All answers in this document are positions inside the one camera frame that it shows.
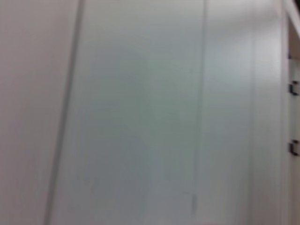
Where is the upper black cabinet handle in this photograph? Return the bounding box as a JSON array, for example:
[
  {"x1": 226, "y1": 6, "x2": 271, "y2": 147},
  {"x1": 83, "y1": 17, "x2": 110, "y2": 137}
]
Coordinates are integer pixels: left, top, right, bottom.
[{"x1": 288, "y1": 81, "x2": 300, "y2": 97}]

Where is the black cabinet handle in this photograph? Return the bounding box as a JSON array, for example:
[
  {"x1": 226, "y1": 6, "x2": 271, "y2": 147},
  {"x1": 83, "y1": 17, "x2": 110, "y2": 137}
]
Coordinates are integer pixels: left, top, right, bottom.
[
  {"x1": 288, "y1": 139, "x2": 300, "y2": 156},
  {"x1": 288, "y1": 81, "x2": 300, "y2": 97}
]

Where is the lower black cabinet handle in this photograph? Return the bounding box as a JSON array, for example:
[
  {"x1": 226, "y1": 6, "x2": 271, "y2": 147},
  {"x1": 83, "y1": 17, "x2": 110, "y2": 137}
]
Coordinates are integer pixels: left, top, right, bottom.
[{"x1": 288, "y1": 139, "x2": 300, "y2": 156}]

